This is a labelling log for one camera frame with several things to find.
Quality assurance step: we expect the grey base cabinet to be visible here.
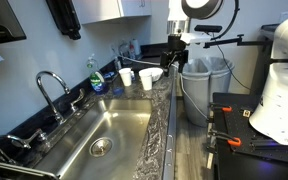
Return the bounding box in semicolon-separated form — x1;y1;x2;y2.
161;66;179;180

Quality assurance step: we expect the black wall soap dispenser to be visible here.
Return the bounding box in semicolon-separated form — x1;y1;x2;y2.
45;0;82;41

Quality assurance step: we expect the black camera cable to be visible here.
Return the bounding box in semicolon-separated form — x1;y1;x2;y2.
212;32;252;92

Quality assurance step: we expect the white coffee filter stack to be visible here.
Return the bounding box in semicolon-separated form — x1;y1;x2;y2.
143;67;164;83

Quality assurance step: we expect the grey trash bin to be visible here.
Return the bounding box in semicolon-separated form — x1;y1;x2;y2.
202;55;236;103
179;58;212;128

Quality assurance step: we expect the white wall cabinet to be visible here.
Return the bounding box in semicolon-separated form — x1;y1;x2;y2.
72;0;153;25

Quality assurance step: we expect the blue sponge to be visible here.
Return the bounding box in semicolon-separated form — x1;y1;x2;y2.
112;86;125;95

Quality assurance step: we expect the clear plastic bottle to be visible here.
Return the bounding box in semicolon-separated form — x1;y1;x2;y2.
118;40;132;63

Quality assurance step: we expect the black paper towel dispenser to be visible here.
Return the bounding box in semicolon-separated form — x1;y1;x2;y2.
0;0;27;45

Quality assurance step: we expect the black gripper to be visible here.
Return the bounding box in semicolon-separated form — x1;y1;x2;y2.
159;33;189;78

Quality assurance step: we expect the small chrome tap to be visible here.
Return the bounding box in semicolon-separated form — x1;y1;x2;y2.
0;128;48;164

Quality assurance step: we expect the chrome faucet lever handle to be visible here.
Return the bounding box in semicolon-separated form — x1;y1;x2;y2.
69;88;86;113

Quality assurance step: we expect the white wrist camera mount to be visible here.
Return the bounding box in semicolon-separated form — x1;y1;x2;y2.
179;32;212;45

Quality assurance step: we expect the white cable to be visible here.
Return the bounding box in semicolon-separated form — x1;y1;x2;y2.
118;54;210;121

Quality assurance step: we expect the stainless steel sink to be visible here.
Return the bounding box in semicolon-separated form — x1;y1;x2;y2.
0;98;153;180

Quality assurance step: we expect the black perforated breadboard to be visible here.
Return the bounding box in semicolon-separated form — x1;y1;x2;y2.
223;99;288;167

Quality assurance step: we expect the metal sink drain strainer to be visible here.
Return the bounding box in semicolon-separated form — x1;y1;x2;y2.
89;136;114;158

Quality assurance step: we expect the black robot table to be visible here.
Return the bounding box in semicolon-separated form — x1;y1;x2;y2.
212;92;288;180

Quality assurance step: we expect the chrome gooseneck faucet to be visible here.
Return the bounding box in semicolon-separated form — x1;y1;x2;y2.
35;70;71;125

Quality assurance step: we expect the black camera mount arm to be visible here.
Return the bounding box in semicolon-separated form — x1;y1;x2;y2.
203;33;275;50

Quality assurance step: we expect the blue plastic item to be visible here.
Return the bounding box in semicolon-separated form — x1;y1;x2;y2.
103;70;117;83

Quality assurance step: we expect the white paper cup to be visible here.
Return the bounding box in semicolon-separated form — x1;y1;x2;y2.
138;68;154;91
118;67;133;87

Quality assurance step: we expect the black orange bar clamp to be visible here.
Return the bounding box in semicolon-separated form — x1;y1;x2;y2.
207;129;243;148
208;102;233;113

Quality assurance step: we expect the dish soap bottle green liquid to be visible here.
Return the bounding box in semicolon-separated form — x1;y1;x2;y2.
86;53;107;95

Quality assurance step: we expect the white bottle red label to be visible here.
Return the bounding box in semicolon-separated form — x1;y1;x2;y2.
130;38;142;60

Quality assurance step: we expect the black stereo camera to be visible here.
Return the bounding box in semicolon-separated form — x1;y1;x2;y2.
194;24;223;34

